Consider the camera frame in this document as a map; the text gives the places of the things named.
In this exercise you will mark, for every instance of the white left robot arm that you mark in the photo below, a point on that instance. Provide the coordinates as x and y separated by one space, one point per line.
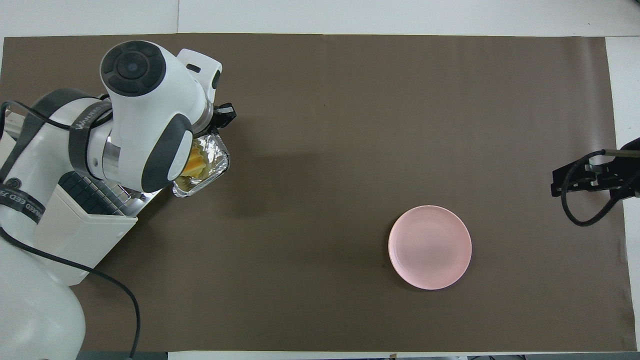
145 115

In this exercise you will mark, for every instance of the golden ridged bread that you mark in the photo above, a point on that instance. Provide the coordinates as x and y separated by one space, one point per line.
195 162

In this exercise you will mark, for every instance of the white toaster oven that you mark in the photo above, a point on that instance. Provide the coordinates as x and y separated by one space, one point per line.
85 240

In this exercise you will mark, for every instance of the pink round plate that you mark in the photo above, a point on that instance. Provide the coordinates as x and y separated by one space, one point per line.
430 247

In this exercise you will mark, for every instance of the glass oven door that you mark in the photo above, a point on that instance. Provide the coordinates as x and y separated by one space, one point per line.
152 194

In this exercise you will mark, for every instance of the brown table mat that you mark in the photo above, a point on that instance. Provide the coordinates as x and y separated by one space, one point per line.
325 150

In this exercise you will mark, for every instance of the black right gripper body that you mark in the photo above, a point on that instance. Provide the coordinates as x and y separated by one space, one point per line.
625 175

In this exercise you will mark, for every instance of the aluminium foil tray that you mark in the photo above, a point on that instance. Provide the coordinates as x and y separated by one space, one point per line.
217 162

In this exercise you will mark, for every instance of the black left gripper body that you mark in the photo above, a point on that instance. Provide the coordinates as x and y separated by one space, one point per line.
225 115

